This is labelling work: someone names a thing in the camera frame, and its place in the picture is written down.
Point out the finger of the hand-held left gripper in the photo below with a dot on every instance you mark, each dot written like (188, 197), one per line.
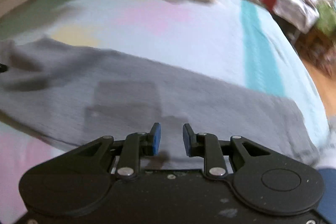
(2, 67)

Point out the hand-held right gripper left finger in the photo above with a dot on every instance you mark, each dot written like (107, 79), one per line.
(156, 138)

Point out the green packet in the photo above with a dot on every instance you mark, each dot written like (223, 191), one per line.
(327, 16)

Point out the blue cloth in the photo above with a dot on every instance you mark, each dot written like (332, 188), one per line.
(328, 187)

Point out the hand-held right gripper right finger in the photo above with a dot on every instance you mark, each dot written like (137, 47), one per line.
(187, 140)

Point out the grey pants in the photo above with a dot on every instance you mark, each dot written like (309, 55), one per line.
(210, 108)

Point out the pastel printed bed sheet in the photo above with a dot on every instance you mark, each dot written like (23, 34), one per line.
(197, 43)

